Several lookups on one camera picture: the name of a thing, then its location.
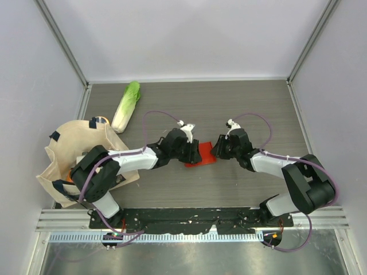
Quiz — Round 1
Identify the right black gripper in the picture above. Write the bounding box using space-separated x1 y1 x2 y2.
210 134 240 160

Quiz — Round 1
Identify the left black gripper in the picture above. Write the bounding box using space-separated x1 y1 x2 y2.
170 137 202 164

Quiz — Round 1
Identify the red paper box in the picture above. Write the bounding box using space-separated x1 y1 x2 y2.
185 142 217 168

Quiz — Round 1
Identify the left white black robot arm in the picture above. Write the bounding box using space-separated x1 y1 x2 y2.
69 124 202 229

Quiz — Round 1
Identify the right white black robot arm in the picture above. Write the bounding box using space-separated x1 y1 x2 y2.
210 128 337 226

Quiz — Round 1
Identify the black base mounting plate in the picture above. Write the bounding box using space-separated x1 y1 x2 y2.
88 206 295 235

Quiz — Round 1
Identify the napa cabbage toy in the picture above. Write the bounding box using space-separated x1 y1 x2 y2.
111 81 141 133

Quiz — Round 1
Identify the orange white item behind bag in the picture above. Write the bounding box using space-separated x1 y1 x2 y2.
92 116 110 125

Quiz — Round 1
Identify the beige printed tote bag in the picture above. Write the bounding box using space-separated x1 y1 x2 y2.
37 120 128 208

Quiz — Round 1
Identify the orange item in bag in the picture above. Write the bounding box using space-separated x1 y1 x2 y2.
67 170 73 183

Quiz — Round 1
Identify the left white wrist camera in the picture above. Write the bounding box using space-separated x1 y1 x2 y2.
177 120 196 143

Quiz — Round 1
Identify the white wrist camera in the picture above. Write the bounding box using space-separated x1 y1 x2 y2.
225 119 241 139
177 120 196 143

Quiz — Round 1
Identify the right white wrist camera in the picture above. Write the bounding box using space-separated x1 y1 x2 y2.
225 119 241 139

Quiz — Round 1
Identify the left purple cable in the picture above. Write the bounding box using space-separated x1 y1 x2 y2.
78 110 184 248

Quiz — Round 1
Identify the white slotted cable duct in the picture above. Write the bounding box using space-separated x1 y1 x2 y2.
49 231 263 243

